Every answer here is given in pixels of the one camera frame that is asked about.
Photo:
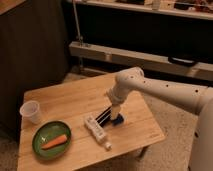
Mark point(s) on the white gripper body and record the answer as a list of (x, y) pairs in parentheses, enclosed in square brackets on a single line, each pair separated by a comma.
[(117, 95)]

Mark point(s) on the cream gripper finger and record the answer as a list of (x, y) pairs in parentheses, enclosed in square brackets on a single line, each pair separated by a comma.
[(115, 109)]

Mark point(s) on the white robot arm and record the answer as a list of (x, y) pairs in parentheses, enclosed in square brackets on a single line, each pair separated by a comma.
[(192, 98)]

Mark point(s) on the green ceramic plate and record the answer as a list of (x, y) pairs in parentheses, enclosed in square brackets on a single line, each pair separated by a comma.
[(47, 132)]

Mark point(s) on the translucent plastic cup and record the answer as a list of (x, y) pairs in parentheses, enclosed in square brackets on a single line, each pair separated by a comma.
[(31, 111)]

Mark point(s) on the blue sponge block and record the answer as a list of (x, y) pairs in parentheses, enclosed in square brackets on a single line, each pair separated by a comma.
[(118, 120)]

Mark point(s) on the white tube with cap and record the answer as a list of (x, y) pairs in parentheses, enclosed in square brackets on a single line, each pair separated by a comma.
[(97, 131)]

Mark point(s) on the wooden table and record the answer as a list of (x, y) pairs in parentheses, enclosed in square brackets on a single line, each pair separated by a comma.
[(71, 103)]

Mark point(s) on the orange carrot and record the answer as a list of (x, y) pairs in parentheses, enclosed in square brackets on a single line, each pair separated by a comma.
[(54, 142)]

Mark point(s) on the long grey case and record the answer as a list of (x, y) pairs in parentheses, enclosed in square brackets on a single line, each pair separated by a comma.
[(146, 61)]

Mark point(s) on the dark cabinet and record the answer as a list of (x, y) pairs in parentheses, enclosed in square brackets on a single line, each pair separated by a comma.
[(33, 54)]

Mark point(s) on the metal stand pole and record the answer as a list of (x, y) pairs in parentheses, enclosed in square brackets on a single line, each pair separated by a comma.
[(79, 37)]

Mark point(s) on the white shelf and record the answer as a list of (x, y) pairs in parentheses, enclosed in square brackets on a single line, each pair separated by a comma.
[(142, 8)]

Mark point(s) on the black case handle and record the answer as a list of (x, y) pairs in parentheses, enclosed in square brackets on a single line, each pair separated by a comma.
[(182, 62)]

